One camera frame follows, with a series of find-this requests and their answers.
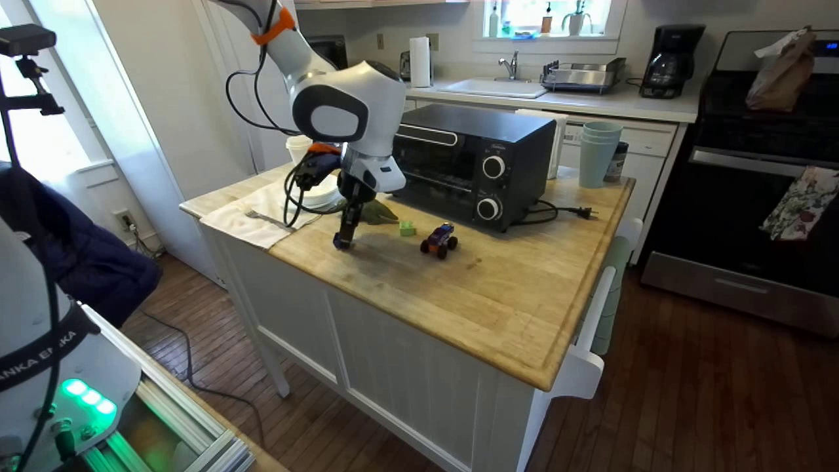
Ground aluminium robot stand frame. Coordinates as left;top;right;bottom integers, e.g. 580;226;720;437
76;298;265;472

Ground green plush toy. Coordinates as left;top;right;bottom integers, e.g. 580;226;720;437
361;197;401;228

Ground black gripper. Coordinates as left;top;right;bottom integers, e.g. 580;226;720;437
331;169;382;251

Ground white kitchen sink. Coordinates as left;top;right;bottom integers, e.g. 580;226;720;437
439;76;547;99

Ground kitchen window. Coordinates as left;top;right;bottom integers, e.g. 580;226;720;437
479;0;627;43

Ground black kitchen stove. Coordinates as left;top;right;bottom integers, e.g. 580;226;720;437
640;28;839;338

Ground white wall cabinet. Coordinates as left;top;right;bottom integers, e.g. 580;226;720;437
295;0;469;14

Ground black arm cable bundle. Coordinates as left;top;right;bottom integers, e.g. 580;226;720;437
219;0;346;230

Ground dark small bottle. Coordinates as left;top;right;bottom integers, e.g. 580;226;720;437
608;138;631;183

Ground white wooden-top kitchen island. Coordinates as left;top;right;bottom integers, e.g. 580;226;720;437
177;155;645;472

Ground white bowl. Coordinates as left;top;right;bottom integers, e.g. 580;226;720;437
304;173;346;211

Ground white paper cup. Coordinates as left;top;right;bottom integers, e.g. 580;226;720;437
285;133;315;169

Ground metal faucet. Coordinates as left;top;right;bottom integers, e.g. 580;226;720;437
494;51;522;85

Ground black countertop appliance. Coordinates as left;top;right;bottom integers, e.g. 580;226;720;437
299;35;350;73

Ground black coffee maker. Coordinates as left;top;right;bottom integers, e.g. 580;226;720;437
640;23;708;99

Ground grey dish rack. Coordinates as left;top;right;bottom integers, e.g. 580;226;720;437
536;55;629;98

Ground floral dish towel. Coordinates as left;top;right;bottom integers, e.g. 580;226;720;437
758;166;839;243

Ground teal hanging towel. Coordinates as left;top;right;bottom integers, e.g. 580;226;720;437
589;230;637;357

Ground black camera on tripod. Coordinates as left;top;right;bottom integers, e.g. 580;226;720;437
0;20;67;120

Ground black toaster power cord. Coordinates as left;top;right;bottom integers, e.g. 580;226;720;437
509;197;597;228

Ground black toaster oven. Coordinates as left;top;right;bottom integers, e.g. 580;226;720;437
391;103;559;237

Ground dark blue jacket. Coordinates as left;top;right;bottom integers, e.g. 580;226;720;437
0;162;164;330

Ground black floor cable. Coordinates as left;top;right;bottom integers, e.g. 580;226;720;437
139;310;270;449

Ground white stained cloth towel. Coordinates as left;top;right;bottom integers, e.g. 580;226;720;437
196;178;337;254

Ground brown paper bag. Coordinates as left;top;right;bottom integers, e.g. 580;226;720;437
743;23;820;116

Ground white paper towel roll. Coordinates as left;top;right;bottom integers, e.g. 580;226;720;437
405;35;435;89

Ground stacked teal cups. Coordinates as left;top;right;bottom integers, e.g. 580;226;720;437
576;119;623;191

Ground white plate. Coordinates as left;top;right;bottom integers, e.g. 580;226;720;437
290;187;348;216

